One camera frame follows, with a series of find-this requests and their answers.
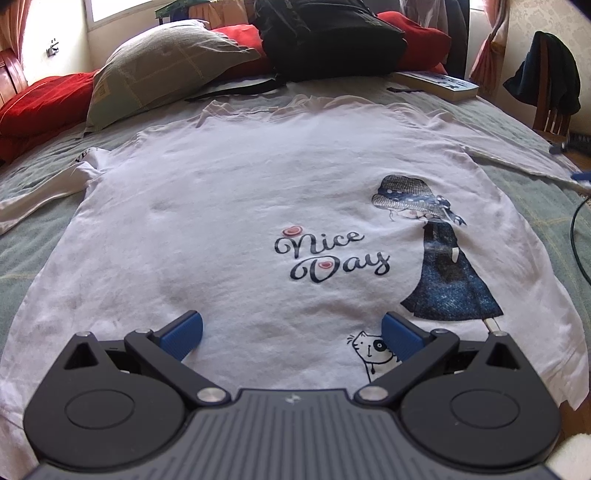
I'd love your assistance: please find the paperback book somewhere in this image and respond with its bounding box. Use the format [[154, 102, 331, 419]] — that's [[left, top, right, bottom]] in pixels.
[[394, 71, 480, 102]]

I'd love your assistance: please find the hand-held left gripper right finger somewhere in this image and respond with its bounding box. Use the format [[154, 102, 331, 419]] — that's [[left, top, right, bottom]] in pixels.
[[353, 311, 541, 407]]

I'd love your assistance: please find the white paper sheet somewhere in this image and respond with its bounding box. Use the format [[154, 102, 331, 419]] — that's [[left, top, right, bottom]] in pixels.
[[210, 76, 278, 95]]

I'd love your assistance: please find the red pillow under backpack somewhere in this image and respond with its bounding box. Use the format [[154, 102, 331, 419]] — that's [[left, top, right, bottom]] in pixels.
[[210, 11, 452, 77]]

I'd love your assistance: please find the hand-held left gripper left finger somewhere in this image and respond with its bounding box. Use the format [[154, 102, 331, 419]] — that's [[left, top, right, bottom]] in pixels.
[[46, 310, 232, 407]]

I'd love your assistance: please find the hanging dark jacket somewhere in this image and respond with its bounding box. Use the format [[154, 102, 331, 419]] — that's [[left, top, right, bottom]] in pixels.
[[443, 0, 472, 79]]

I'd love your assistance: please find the orange curtain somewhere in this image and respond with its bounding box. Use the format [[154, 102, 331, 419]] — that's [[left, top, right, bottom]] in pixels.
[[468, 0, 509, 97]]

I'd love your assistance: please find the grey checked pillow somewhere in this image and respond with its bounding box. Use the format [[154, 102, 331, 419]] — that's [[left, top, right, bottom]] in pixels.
[[83, 21, 262, 134]]

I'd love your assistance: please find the black backpack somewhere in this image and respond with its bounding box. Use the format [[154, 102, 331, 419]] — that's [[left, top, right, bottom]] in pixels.
[[185, 0, 408, 101]]

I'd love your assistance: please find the white printed t-shirt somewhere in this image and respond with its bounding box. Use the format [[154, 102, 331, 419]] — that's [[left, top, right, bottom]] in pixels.
[[0, 95, 591, 462]]

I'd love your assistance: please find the wooden chair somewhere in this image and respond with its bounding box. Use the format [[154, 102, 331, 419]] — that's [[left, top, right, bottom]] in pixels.
[[531, 32, 573, 136]]

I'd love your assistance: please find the green box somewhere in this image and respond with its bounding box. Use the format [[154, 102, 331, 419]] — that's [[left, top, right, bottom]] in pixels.
[[154, 0, 204, 17]]

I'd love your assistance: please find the dark blue garment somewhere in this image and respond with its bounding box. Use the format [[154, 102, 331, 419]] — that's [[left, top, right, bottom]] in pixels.
[[503, 31, 581, 116]]

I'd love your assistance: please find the dark cable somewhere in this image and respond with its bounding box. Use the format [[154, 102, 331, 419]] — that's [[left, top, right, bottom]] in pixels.
[[570, 194, 591, 288]]

